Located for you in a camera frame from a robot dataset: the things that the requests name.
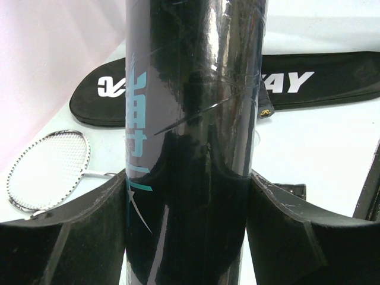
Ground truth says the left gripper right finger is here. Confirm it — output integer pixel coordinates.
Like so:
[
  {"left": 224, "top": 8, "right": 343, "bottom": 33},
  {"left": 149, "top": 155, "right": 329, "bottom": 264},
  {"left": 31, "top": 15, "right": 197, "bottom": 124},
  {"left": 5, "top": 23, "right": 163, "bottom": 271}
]
[{"left": 247, "top": 172, "right": 379, "bottom": 284}]

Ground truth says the black racket bag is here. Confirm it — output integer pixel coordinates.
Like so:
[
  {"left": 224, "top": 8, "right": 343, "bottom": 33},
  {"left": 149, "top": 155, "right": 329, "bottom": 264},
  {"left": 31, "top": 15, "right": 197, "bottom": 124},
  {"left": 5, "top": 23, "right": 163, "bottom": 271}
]
[{"left": 69, "top": 51, "right": 379, "bottom": 127}]

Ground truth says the black shuttlecock tube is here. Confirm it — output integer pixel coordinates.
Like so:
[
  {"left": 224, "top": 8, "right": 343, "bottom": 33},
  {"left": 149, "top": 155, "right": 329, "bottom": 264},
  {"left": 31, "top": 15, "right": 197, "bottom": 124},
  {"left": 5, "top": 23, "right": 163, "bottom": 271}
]
[{"left": 125, "top": 1, "right": 267, "bottom": 284}]

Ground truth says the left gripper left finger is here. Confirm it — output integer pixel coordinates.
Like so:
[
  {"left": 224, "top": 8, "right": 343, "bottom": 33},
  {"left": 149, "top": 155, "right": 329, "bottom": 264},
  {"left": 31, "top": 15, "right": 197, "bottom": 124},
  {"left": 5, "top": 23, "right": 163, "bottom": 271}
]
[{"left": 1, "top": 170, "right": 126, "bottom": 284}]

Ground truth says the badminton racket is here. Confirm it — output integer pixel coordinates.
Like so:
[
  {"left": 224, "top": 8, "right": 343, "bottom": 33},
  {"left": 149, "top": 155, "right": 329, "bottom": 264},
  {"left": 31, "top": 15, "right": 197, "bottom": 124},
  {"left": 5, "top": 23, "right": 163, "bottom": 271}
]
[
  {"left": 6, "top": 129, "right": 116, "bottom": 216},
  {"left": 258, "top": 81, "right": 275, "bottom": 119}
]

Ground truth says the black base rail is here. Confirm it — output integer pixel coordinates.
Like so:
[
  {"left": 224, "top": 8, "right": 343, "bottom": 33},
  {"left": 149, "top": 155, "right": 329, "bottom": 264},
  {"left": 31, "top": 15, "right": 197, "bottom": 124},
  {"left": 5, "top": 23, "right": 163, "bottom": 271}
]
[{"left": 284, "top": 139, "right": 380, "bottom": 222}]

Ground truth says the right badminton racket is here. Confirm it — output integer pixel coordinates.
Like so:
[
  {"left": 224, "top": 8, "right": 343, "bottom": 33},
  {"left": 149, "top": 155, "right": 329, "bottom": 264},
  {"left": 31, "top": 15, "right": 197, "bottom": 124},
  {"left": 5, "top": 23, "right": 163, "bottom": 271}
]
[{"left": 258, "top": 81, "right": 275, "bottom": 119}]

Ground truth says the left badminton racket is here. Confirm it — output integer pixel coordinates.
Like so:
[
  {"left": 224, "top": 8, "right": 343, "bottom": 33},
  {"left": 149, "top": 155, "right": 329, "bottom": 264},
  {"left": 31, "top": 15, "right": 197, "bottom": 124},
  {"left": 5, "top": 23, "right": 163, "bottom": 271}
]
[{"left": 6, "top": 129, "right": 116, "bottom": 216}]

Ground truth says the clear tube lid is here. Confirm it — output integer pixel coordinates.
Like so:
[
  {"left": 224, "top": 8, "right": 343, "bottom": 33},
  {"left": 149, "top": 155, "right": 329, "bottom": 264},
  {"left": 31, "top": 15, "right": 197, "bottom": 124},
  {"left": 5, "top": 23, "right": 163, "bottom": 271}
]
[{"left": 254, "top": 130, "right": 261, "bottom": 148}]

